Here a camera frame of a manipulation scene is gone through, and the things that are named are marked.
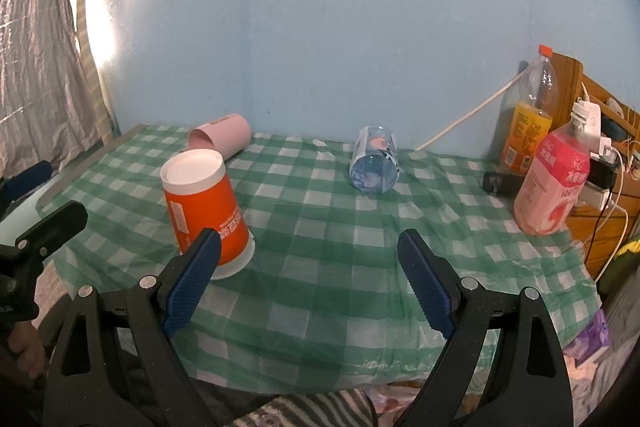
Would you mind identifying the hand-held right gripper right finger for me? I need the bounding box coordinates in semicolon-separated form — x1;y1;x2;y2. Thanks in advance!
397;228;574;427

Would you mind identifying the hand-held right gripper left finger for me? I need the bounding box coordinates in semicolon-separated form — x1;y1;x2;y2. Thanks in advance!
42;228;236;427

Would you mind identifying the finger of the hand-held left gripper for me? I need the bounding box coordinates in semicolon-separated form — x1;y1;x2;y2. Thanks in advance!
0;160;54;220
14;201;89;260

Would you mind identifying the orange paper cup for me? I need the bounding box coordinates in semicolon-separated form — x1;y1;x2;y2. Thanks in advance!
160;149;256;280

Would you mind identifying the clear blue printed cup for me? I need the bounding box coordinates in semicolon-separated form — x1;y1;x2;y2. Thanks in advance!
348;124;399;194

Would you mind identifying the pink plastic cup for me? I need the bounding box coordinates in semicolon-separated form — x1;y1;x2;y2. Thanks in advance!
187;114;252;160

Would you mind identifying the person's left hand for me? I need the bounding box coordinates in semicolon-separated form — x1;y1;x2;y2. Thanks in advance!
0;320;49;384

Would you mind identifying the green checked tablecloth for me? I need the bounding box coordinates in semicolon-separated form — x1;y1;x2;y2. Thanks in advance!
42;123;603;395

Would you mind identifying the grey curtain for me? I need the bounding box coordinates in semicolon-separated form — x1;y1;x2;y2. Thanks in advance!
0;0;122;180

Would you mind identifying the small black cylinder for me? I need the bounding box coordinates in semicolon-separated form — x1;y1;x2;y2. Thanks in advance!
482;172;527;196

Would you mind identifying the pink drink bottle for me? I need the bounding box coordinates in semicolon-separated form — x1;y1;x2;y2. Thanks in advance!
513;101;591;236

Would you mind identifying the striped grey cloth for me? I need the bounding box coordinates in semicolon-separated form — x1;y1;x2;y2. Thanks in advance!
225;388;379;427

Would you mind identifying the purple tissue packet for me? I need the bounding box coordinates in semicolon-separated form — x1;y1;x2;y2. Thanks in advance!
562;309;612;366

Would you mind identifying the wooden shelf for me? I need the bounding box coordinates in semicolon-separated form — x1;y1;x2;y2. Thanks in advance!
550;54;640;280

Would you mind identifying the orange juice bottle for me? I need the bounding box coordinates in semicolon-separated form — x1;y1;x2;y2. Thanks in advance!
500;45;559;178

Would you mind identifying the white power strip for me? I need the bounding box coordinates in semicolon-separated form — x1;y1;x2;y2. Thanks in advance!
575;189;609;210

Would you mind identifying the grey blanket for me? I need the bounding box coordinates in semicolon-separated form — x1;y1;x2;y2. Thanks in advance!
570;277;640;427

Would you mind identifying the black power adapter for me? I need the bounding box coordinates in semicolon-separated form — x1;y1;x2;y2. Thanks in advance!
585;157;617;194

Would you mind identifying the white charger plug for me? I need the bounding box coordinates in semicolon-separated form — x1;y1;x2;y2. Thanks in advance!
579;94;605;138

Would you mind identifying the thick white cable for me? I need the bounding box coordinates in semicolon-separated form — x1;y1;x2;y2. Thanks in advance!
414;72;527;152

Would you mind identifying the thin white cable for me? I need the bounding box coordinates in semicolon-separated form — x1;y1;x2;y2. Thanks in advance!
595;147;632;280

